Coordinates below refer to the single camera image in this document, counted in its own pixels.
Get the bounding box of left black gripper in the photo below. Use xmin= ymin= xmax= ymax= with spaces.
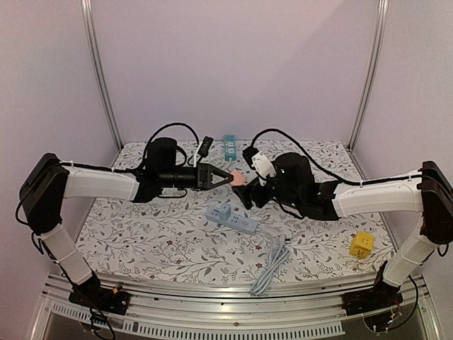
xmin=159 ymin=162 xmax=233 ymax=191

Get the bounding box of pink plug adapter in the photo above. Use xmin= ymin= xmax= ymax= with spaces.
xmin=230 ymin=169 xmax=247 ymax=186

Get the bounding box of light blue plug adapter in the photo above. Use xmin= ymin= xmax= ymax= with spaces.
xmin=218 ymin=203 xmax=231 ymax=221

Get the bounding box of grey-blue cord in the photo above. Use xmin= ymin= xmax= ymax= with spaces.
xmin=249 ymin=233 xmax=292 ymax=297

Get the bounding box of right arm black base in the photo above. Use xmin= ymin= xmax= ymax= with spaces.
xmin=341 ymin=277 xmax=403 ymax=332

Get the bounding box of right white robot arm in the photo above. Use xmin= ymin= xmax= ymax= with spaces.
xmin=233 ymin=152 xmax=452 ymax=309

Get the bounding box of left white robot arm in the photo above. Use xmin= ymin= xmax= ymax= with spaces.
xmin=16 ymin=137 xmax=234 ymax=307

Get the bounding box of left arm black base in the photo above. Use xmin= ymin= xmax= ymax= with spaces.
xmin=69 ymin=276 xmax=131 ymax=315

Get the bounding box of floral table cloth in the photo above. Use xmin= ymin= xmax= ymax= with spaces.
xmin=70 ymin=139 xmax=403 ymax=285

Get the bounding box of yellow cube socket adapter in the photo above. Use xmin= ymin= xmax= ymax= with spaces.
xmin=349 ymin=231 xmax=374 ymax=259

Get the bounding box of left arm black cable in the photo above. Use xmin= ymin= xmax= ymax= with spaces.
xmin=141 ymin=122 xmax=200 ymax=167

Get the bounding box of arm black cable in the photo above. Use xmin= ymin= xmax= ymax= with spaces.
xmin=141 ymin=122 xmax=200 ymax=167
xmin=249 ymin=127 xmax=422 ymax=187

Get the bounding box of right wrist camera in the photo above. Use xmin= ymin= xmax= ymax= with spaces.
xmin=242 ymin=146 xmax=276 ymax=186

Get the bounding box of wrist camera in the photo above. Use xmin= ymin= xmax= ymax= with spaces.
xmin=242 ymin=146 xmax=276 ymax=186
xmin=193 ymin=136 xmax=214 ymax=167

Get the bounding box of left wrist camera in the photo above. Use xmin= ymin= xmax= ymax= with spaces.
xmin=193 ymin=136 xmax=214 ymax=167

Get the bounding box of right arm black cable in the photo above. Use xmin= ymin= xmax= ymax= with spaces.
xmin=249 ymin=127 xmax=422 ymax=187

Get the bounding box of aluminium front rail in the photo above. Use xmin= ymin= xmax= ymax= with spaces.
xmin=28 ymin=272 xmax=443 ymax=340

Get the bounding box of left aluminium corner post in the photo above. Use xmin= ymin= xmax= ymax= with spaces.
xmin=80 ymin=0 xmax=123 ymax=151

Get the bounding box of aluminium corner post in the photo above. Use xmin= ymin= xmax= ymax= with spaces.
xmin=80 ymin=0 xmax=123 ymax=151
xmin=348 ymin=0 xmax=389 ymax=153

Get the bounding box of right aluminium corner post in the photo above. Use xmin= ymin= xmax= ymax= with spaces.
xmin=348 ymin=0 xmax=389 ymax=153

